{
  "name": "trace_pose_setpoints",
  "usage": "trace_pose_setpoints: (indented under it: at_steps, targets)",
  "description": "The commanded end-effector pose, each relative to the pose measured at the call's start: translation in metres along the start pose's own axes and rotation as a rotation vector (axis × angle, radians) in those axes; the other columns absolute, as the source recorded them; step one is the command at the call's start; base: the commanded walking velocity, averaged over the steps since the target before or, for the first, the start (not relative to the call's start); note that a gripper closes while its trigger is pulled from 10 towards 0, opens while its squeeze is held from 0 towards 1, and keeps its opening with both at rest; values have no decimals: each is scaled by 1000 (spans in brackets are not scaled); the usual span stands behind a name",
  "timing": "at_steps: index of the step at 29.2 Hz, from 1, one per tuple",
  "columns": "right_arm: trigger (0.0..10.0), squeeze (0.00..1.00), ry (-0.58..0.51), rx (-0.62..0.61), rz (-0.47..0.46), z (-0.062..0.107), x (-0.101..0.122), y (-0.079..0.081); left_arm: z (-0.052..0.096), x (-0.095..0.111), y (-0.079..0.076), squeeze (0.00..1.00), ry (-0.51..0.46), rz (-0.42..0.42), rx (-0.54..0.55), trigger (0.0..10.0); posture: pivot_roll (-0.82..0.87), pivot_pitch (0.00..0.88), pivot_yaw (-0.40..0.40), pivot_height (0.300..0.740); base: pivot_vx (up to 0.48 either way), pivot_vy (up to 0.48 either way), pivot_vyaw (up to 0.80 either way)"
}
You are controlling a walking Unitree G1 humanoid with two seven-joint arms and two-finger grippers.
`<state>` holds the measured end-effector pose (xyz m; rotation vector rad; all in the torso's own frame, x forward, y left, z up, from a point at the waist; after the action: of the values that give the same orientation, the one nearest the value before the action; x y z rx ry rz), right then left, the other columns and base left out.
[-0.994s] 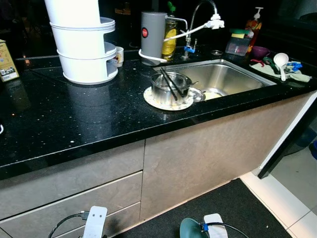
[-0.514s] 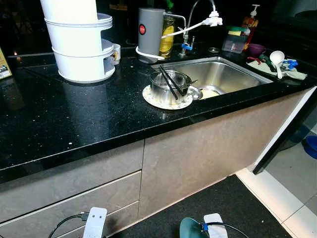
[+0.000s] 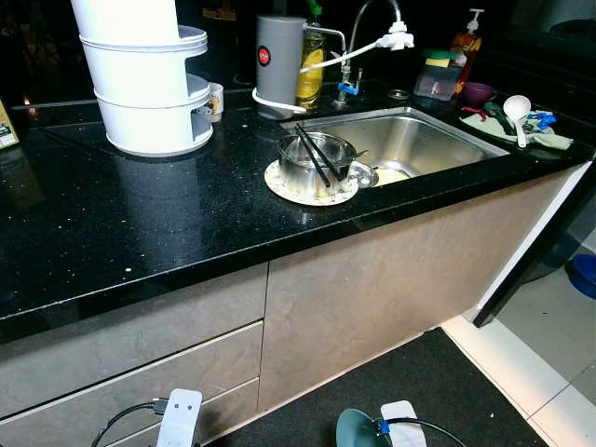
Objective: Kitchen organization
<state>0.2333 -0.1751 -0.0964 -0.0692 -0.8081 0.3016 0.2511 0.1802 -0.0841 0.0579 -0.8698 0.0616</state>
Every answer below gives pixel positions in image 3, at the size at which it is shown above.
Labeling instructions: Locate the clear sponge box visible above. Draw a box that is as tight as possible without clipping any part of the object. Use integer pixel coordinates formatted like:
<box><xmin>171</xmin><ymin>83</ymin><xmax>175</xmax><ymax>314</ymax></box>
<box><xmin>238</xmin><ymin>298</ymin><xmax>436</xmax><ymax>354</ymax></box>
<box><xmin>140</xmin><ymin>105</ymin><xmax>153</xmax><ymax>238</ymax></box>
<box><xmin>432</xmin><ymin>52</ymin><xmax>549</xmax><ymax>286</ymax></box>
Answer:
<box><xmin>413</xmin><ymin>63</ymin><xmax>462</xmax><ymax>102</ymax></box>

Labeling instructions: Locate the blue plastic basin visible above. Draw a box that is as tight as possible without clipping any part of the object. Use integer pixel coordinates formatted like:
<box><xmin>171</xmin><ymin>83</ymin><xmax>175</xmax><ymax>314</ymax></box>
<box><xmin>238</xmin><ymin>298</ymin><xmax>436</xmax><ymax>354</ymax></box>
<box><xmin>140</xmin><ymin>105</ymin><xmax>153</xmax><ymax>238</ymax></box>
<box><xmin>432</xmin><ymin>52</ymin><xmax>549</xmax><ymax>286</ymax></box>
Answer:
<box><xmin>566</xmin><ymin>253</ymin><xmax>596</xmax><ymax>301</ymax></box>

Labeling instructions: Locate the purple bowl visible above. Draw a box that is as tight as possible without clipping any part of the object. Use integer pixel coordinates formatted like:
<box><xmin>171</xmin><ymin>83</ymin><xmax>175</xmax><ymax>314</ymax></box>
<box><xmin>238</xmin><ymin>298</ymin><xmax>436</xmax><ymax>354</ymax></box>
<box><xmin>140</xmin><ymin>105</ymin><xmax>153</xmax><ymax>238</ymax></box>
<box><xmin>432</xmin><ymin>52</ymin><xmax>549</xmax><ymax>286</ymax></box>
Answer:
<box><xmin>461</xmin><ymin>82</ymin><xmax>497</xmax><ymax>108</ymax></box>

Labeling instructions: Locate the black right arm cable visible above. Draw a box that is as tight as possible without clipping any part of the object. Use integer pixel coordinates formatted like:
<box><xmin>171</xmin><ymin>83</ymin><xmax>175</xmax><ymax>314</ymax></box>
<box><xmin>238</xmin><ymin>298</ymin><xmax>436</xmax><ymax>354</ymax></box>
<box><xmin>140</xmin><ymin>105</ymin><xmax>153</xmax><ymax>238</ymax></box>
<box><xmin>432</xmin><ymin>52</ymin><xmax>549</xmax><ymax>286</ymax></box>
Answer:
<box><xmin>375</xmin><ymin>417</ymin><xmax>468</xmax><ymax>447</ymax></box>

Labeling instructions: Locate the white rice paddle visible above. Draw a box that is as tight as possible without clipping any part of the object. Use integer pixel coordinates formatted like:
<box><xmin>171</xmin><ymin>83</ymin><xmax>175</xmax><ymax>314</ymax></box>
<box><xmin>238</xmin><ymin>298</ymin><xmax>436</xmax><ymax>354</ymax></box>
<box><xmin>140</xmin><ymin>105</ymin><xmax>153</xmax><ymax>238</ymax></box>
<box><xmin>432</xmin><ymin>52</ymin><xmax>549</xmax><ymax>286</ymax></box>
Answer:
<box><xmin>501</xmin><ymin>93</ymin><xmax>533</xmax><ymax>148</ymax></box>

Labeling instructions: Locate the orange soap pump bottle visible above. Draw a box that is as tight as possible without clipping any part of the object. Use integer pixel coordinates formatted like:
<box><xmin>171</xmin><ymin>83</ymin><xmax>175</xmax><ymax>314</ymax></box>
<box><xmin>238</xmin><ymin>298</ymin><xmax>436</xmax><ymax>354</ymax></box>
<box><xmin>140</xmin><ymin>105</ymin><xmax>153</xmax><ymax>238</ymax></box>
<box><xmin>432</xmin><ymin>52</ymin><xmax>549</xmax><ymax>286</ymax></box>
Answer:
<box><xmin>451</xmin><ymin>7</ymin><xmax>485</xmax><ymax>94</ymax></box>

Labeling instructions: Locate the grey cabinet door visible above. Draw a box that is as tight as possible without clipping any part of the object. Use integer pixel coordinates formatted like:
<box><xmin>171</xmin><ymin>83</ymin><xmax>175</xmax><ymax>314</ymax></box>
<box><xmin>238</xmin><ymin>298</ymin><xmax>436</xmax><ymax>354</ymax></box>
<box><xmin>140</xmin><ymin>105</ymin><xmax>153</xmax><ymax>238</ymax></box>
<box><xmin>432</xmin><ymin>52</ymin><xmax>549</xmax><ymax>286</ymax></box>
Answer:
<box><xmin>256</xmin><ymin>163</ymin><xmax>592</xmax><ymax>413</ymax></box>

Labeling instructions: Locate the white tiered rack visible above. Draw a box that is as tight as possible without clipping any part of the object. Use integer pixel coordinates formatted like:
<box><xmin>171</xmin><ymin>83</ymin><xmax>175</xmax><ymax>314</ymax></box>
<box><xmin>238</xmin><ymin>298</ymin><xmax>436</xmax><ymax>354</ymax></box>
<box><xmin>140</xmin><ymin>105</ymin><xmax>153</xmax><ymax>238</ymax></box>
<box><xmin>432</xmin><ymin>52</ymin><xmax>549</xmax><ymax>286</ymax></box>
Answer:
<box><xmin>70</xmin><ymin>0</ymin><xmax>213</xmax><ymax>157</ymax></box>

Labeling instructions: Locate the yellow oil bottle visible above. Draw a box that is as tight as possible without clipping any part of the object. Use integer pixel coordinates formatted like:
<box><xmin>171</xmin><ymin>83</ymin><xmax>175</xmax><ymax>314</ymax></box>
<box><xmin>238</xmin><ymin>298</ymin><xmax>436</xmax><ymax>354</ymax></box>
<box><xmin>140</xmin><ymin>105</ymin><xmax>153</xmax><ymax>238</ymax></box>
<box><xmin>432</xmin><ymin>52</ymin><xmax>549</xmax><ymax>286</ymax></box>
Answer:
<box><xmin>296</xmin><ymin>0</ymin><xmax>327</xmax><ymax>110</ymax></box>

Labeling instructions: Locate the floral print plate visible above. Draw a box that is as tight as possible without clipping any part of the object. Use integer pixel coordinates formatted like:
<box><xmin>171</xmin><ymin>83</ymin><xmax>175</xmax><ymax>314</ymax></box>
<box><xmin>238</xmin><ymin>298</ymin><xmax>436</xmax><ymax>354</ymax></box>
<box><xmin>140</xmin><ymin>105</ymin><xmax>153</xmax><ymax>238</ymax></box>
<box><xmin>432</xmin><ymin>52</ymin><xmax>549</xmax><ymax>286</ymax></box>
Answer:
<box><xmin>264</xmin><ymin>158</ymin><xmax>362</xmax><ymax>207</ymax></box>

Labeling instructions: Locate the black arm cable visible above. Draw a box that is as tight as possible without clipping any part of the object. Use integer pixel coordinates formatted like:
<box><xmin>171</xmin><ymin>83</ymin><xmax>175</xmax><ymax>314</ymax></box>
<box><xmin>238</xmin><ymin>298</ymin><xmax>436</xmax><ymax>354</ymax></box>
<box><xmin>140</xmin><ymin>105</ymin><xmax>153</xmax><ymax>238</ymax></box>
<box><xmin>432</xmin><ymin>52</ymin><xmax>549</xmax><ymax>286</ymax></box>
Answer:
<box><xmin>90</xmin><ymin>398</ymin><xmax>170</xmax><ymax>447</ymax></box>
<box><xmin>375</xmin><ymin>417</ymin><xmax>468</xmax><ymax>447</ymax></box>

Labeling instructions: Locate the steel pot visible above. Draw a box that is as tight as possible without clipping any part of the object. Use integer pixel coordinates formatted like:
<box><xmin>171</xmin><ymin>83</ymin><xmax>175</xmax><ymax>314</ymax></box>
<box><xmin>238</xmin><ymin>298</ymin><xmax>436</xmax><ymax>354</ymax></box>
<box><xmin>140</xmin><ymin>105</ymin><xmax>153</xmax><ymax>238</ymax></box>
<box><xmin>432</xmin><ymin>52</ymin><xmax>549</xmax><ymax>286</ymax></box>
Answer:
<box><xmin>277</xmin><ymin>130</ymin><xmax>359</xmax><ymax>199</ymax></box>

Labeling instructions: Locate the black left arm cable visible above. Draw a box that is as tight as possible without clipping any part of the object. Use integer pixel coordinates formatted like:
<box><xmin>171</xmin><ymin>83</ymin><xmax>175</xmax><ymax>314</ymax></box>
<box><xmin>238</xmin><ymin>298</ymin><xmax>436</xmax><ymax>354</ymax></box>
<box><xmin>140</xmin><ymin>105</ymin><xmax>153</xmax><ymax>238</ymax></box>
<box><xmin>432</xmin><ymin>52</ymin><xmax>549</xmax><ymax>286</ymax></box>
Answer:
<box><xmin>90</xmin><ymin>398</ymin><xmax>170</xmax><ymax>447</ymax></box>

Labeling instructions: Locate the black chopstick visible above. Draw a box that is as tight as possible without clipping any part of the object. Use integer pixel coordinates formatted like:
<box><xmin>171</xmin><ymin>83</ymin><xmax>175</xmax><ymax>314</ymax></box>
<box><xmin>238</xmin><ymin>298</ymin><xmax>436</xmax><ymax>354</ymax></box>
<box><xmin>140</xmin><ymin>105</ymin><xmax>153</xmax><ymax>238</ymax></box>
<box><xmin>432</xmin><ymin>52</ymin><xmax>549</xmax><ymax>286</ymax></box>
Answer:
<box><xmin>298</xmin><ymin>122</ymin><xmax>345</xmax><ymax>180</ymax></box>
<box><xmin>294</xmin><ymin>124</ymin><xmax>332</xmax><ymax>189</ymax></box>

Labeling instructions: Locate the black floor mat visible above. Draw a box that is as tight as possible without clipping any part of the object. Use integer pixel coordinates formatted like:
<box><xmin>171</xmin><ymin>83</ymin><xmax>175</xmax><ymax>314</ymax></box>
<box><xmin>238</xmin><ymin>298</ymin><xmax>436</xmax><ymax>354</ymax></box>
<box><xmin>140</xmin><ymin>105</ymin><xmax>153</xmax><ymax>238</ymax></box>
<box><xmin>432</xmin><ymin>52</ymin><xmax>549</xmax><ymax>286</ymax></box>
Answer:
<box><xmin>200</xmin><ymin>326</ymin><xmax>549</xmax><ymax>447</ymax></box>

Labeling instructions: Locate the pale green cloth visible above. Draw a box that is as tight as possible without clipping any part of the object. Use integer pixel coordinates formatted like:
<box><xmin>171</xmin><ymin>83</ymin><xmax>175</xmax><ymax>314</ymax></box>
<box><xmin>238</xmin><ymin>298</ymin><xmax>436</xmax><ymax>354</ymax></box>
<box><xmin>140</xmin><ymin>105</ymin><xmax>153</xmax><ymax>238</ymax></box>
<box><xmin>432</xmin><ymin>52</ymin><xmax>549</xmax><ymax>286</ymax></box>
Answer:
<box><xmin>458</xmin><ymin>110</ymin><xmax>575</xmax><ymax>152</ymax></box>

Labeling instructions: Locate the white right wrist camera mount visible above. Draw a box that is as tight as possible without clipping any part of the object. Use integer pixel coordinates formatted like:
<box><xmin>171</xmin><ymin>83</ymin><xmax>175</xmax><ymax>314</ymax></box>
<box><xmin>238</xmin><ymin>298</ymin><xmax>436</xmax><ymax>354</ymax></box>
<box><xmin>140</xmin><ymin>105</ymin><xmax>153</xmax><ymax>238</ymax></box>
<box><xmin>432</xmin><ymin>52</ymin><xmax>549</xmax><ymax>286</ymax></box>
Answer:
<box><xmin>380</xmin><ymin>400</ymin><xmax>427</xmax><ymax>447</ymax></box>

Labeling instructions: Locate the stainless steel sink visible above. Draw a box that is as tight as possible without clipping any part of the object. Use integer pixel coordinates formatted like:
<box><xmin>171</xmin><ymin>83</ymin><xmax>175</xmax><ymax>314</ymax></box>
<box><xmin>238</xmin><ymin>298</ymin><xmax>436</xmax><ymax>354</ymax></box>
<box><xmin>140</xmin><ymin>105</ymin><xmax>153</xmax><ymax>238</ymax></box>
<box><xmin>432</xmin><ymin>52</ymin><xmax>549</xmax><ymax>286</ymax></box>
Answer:
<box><xmin>279</xmin><ymin>105</ymin><xmax>511</xmax><ymax>189</ymax></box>

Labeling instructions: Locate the blue plastic clip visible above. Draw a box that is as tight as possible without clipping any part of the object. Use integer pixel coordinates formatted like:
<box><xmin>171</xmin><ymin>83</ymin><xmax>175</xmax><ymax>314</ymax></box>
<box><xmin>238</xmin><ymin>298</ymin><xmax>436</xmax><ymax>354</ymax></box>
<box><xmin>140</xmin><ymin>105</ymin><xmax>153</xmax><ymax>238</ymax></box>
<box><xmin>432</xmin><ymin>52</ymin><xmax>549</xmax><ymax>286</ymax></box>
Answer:
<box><xmin>526</xmin><ymin>110</ymin><xmax>558</xmax><ymax>129</ymax></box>

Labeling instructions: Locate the white filter hose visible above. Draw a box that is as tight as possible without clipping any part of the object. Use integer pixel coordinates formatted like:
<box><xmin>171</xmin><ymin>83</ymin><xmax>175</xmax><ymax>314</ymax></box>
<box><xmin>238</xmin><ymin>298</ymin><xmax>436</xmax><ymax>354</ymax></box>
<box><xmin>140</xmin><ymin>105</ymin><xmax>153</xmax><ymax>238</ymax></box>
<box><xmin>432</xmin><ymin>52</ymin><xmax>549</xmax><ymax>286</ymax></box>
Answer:
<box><xmin>251</xmin><ymin>20</ymin><xmax>416</xmax><ymax>115</ymax></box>

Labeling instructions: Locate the light blue plate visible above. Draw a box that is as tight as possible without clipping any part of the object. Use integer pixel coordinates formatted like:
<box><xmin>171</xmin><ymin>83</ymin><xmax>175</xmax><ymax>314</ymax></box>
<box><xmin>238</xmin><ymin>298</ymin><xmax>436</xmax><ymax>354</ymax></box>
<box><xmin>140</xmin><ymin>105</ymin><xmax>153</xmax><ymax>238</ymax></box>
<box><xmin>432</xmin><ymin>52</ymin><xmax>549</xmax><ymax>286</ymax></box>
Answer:
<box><xmin>335</xmin><ymin>408</ymin><xmax>393</xmax><ymax>447</ymax></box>

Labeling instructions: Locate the green handled tool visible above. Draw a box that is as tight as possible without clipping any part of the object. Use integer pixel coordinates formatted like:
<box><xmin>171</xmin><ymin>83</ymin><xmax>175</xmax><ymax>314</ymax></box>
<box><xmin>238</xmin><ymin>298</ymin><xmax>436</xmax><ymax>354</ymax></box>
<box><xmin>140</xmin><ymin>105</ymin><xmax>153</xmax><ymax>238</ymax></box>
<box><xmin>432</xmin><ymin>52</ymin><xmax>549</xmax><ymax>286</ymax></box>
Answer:
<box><xmin>483</xmin><ymin>101</ymin><xmax>515</xmax><ymax>137</ymax></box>

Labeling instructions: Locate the white printed mug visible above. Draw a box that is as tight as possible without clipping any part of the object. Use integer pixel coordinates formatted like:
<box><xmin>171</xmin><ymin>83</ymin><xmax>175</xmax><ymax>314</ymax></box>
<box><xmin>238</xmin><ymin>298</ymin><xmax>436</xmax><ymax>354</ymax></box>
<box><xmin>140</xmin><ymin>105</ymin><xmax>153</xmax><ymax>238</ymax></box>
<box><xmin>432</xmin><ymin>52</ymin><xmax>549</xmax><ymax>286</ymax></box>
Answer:
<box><xmin>198</xmin><ymin>82</ymin><xmax>225</xmax><ymax>123</ymax></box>

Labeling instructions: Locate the yellow green sponge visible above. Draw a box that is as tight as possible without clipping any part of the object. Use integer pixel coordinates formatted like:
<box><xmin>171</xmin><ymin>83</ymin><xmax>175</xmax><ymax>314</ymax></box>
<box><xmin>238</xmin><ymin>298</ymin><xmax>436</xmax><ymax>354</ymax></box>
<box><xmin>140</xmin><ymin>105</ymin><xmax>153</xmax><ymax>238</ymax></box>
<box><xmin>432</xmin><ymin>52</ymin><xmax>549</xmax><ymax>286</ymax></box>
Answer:
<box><xmin>424</xmin><ymin>48</ymin><xmax>464</xmax><ymax>68</ymax></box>

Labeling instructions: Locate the chrome faucet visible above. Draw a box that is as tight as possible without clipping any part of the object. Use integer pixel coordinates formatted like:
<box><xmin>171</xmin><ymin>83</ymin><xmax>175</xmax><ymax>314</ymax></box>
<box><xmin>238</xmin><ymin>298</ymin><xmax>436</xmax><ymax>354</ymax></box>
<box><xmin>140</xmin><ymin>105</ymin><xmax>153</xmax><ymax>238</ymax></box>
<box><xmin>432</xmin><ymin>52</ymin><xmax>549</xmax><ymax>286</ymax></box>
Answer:
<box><xmin>331</xmin><ymin>0</ymin><xmax>406</xmax><ymax>105</ymax></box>

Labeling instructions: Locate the grey water filter canister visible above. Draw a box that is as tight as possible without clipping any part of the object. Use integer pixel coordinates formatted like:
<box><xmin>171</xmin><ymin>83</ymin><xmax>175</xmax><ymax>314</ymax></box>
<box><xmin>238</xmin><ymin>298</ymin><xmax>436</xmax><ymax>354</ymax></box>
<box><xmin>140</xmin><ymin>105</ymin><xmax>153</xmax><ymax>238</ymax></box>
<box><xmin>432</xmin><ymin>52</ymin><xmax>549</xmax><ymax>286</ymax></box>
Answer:
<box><xmin>253</xmin><ymin>14</ymin><xmax>308</xmax><ymax>120</ymax></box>

